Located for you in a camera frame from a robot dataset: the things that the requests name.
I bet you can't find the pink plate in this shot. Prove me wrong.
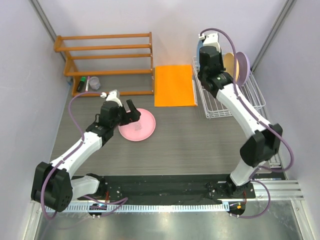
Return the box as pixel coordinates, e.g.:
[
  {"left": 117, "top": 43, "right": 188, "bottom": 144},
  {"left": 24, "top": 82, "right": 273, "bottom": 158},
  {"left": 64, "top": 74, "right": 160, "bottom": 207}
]
[{"left": 118, "top": 108, "right": 156, "bottom": 142}]

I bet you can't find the blue plate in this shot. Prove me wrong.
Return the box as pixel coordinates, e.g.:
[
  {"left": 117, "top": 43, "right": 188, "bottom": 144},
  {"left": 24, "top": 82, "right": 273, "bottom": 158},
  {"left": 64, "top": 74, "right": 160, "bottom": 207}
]
[{"left": 196, "top": 39, "right": 203, "bottom": 65}]

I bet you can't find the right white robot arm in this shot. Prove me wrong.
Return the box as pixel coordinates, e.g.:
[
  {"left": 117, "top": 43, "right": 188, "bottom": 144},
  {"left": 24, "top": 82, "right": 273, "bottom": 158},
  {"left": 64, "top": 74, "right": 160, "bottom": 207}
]
[{"left": 198, "top": 46, "right": 283, "bottom": 198}]

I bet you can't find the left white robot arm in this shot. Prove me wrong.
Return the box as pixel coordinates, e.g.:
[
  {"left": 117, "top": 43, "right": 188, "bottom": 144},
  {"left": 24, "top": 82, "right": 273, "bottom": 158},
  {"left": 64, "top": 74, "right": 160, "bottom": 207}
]
[{"left": 31, "top": 99, "right": 141, "bottom": 212}]

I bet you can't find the wooden shelf rack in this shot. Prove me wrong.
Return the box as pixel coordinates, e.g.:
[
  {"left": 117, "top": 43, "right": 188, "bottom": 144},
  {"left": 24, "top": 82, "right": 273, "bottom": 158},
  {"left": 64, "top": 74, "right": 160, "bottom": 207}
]
[{"left": 53, "top": 31, "right": 155, "bottom": 97}]

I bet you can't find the yellow plate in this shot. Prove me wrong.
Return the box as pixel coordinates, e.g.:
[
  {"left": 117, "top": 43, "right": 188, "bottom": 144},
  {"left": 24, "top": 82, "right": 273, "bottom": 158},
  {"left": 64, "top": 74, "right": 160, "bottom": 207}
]
[{"left": 223, "top": 52, "right": 239, "bottom": 81}]

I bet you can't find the purple plate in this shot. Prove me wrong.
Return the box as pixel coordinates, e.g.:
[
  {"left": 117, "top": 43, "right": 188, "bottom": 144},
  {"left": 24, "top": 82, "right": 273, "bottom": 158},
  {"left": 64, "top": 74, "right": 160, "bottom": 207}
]
[{"left": 235, "top": 51, "right": 250, "bottom": 87}]

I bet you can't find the pink white marker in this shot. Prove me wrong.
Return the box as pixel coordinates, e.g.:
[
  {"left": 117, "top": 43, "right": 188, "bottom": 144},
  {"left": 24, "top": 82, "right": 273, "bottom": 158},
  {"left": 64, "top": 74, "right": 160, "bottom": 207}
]
[{"left": 85, "top": 76, "right": 90, "bottom": 92}]

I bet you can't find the clear plastic cup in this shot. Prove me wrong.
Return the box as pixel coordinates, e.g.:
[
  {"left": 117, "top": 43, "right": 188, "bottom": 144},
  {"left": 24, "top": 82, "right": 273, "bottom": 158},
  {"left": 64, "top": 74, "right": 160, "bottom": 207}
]
[{"left": 89, "top": 76, "right": 101, "bottom": 90}]

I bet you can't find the green highlighter marker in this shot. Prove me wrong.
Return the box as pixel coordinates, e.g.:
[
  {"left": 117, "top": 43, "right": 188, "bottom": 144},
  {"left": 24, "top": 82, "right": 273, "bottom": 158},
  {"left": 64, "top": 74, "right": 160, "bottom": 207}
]
[{"left": 76, "top": 76, "right": 86, "bottom": 93}]

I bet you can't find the orange folder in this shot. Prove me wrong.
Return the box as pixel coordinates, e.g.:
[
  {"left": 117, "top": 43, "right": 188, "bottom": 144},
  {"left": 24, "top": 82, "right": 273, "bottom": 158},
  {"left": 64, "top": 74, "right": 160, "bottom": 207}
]
[{"left": 154, "top": 65, "right": 197, "bottom": 107}]

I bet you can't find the left controller board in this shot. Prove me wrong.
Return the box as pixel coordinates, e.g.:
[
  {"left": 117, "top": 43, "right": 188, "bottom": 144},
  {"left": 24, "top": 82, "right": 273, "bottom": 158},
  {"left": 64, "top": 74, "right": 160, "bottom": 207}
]
[{"left": 88, "top": 203, "right": 108, "bottom": 219}]

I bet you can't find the controller board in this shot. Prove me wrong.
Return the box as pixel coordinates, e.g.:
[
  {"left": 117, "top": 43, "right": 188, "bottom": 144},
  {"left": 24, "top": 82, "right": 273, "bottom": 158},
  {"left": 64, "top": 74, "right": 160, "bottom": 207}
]
[
  {"left": 88, "top": 203, "right": 108, "bottom": 219},
  {"left": 228, "top": 201, "right": 246, "bottom": 218}
]

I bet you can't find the right controller board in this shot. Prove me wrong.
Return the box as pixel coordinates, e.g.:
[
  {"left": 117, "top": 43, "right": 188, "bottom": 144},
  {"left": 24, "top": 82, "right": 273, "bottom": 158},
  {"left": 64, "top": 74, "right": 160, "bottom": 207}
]
[{"left": 228, "top": 201, "right": 246, "bottom": 218}]

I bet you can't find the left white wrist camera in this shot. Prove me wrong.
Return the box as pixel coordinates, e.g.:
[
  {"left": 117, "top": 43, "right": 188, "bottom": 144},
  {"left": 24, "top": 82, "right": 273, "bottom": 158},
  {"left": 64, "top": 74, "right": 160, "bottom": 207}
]
[{"left": 100, "top": 89, "right": 123, "bottom": 107}]

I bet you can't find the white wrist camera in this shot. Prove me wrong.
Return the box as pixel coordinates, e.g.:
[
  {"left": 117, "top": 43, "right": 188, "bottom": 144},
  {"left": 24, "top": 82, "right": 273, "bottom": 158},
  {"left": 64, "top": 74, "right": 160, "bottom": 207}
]
[
  {"left": 198, "top": 32, "right": 221, "bottom": 53},
  {"left": 100, "top": 89, "right": 123, "bottom": 107}
]

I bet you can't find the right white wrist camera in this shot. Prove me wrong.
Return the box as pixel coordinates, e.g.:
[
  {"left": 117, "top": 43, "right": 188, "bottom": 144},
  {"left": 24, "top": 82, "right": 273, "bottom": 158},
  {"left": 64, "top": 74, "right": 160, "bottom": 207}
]
[{"left": 198, "top": 32, "right": 221, "bottom": 53}]

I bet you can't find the white wire dish rack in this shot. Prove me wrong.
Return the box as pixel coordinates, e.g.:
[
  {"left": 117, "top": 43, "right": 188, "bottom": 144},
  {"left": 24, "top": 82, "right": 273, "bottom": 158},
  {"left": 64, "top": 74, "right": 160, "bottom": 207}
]
[{"left": 192, "top": 56, "right": 266, "bottom": 119}]

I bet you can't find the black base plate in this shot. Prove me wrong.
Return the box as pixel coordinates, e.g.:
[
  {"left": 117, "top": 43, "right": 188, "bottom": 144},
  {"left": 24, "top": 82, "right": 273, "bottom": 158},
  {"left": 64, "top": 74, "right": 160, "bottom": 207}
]
[{"left": 91, "top": 174, "right": 256, "bottom": 206}]

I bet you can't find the perforated cable duct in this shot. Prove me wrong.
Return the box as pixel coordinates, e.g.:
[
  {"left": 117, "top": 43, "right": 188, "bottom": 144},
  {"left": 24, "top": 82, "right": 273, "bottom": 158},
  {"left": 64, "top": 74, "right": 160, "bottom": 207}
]
[{"left": 64, "top": 202, "right": 229, "bottom": 213}]

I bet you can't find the aluminium frame rail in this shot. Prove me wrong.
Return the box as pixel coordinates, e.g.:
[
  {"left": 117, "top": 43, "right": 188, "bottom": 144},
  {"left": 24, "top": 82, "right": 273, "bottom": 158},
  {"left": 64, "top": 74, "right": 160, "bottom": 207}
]
[{"left": 251, "top": 181, "right": 305, "bottom": 203}]

